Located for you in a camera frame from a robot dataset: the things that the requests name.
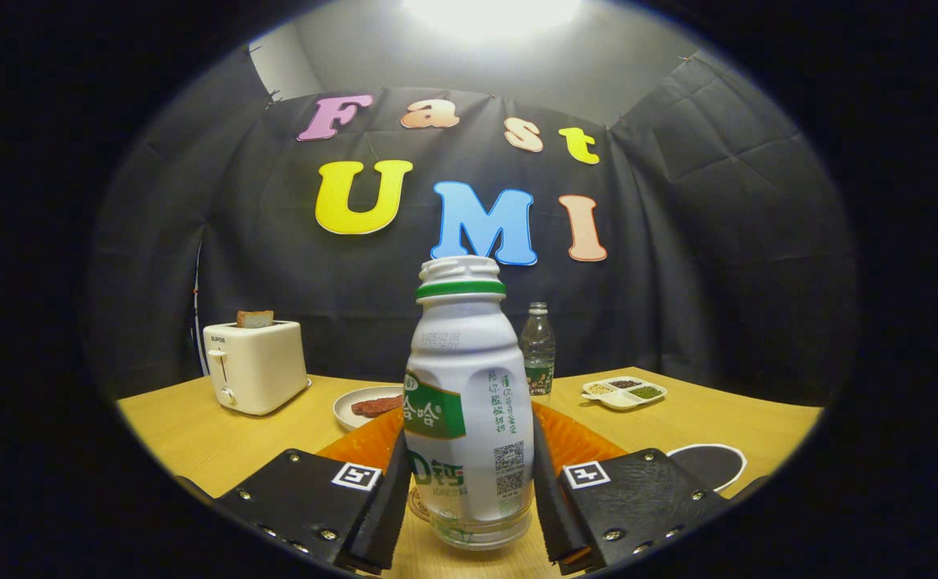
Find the black backdrop cloth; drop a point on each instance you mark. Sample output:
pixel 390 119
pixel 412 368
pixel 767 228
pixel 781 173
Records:
pixel 718 281

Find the green beans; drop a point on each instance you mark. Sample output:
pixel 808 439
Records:
pixel 646 392

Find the white divided dish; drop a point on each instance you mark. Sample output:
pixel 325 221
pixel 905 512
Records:
pixel 622 400

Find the clear plastic water bottle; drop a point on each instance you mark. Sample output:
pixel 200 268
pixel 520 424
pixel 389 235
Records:
pixel 539 354

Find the cream toaster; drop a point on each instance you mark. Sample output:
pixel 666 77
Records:
pixel 264 366

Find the white juice bottle green label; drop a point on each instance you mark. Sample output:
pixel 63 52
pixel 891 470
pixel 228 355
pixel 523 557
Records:
pixel 469 386

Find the red sausage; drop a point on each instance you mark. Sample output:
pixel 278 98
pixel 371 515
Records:
pixel 376 404

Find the wooden table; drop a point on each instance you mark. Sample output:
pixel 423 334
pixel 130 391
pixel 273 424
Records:
pixel 195 434

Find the round white plate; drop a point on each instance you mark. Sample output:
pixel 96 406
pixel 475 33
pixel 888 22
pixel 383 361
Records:
pixel 344 412

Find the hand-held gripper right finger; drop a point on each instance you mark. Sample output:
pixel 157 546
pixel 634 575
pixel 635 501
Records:
pixel 646 498

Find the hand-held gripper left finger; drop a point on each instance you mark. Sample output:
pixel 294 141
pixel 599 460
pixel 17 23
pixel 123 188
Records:
pixel 300 498

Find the toast slice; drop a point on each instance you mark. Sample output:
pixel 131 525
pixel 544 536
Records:
pixel 255 318

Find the yellow beans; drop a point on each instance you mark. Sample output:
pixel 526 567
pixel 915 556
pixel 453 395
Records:
pixel 598 390

